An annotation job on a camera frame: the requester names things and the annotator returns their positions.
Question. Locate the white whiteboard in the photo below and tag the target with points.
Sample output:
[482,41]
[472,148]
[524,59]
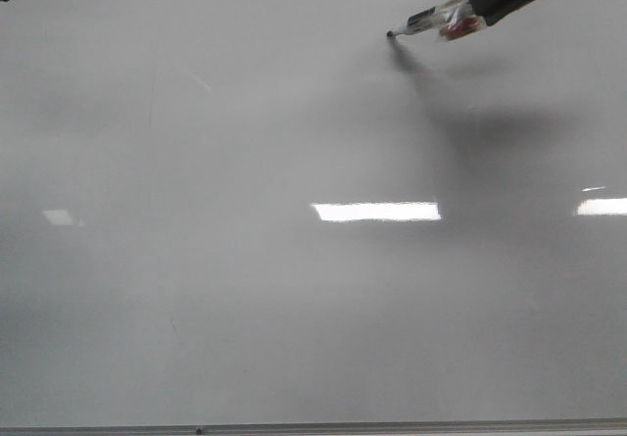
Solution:
[266,211]

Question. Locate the aluminium whiteboard frame rail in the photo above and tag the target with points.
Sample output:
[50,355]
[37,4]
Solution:
[587,426]

